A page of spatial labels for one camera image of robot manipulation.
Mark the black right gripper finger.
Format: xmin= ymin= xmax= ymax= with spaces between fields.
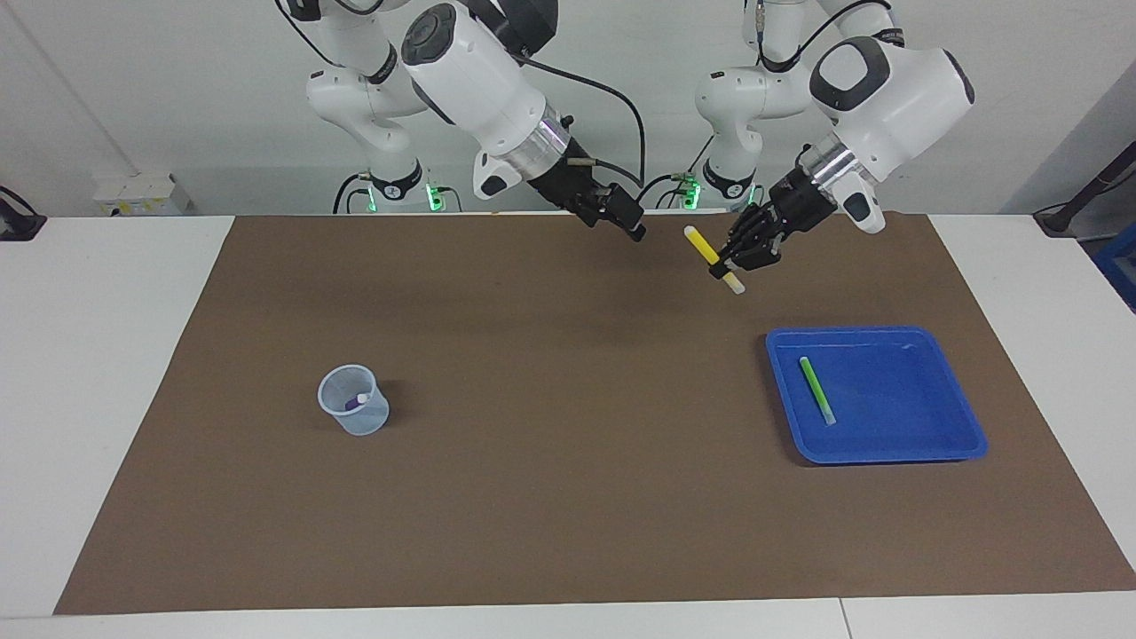
xmin=603 ymin=186 xmax=644 ymax=223
xmin=572 ymin=200 xmax=647 ymax=242

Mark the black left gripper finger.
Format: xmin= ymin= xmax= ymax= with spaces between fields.
xmin=710 ymin=240 xmax=782 ymax=280
xmin=728 ymin=204 xmax=782 ymax=258

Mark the yellow pen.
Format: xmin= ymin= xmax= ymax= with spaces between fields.
xmin=683 ymin=225 xmax=746 ymax=296

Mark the green pen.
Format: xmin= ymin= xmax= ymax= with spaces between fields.
xmin=799 ymin=356 xmax=838 ymax=427

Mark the blue plastic tray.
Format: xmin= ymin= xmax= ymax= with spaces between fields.
xmin=765 ymin=326 xmax=989 ymax=465

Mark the brown table mat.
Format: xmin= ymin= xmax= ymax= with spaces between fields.
xmin=53 ymin=211 xmax=1136 ymax=616

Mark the black stand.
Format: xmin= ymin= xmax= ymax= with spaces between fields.
xmin=1034 ymin=142 xmax=1136 ymax=236

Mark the blue crate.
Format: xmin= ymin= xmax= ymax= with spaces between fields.
xmin=1092 ymin=233 xmax=1136 ymax=313

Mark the clear plastic cup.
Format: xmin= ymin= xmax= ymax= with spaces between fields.
xmin=318 ymin=364 xmax=391 ymax=437

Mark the white electrical socket box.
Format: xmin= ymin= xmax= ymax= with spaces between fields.
xmin=93 ymin=173 xmax=194 ymax=217

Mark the black left arm base cable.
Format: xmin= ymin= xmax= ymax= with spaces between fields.
xmin=632 ymin=129 xmax=715 ymax=211

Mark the black arm base cable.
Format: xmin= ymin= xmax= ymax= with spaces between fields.
xmin=632 ymin=129 xmax=715 ymax=211
xmin=335 ymin=173 xmax=374 ymax=214

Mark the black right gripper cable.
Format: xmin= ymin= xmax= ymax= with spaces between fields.
xmin=515 ymin=53 xmax=647 ymax=189

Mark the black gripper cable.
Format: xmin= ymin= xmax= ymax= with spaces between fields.
xmin=754 ymin=0 xmax=897 ymax=72
xmin=515 ymin=53 xmax=647 ymax=189

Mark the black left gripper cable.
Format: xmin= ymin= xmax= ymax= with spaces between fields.
xmin=754 ymin=0 xmax=897 ymax=72

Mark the black right arm base cable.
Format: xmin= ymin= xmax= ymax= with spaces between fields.
xmin=335 ymin=173 xmax=374 ymax=214

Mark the black device with cable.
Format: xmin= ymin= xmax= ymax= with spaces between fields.
xmin=0 ymin=185 xmax=47 ymax=242

